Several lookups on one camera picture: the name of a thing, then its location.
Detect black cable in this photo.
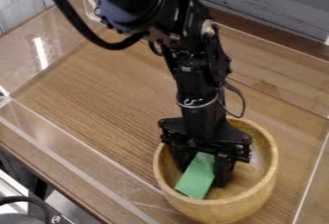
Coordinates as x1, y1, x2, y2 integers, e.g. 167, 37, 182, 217
36, 0, 149, 51
0, 194, 55, 224

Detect green rectangular block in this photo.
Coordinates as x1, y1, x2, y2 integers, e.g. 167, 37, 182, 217
175, 152, 214, 200

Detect clear acrylic corner bracket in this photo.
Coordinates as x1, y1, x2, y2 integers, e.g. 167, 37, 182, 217
82, 0, 102, 23

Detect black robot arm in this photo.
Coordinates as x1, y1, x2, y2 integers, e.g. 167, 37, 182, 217
98, 0, 252, 187

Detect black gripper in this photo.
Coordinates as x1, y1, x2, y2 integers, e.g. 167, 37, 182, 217
158, 97, 252, 187

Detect brown wooden bowl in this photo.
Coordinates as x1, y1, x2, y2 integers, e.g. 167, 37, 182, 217
153, 117, 280, 224

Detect black cable lower left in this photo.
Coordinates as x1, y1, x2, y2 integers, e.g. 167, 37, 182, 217
0, 194, 55, 224

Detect clear acrylic front wall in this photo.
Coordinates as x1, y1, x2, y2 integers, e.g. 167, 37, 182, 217
0, 97, 197, 224

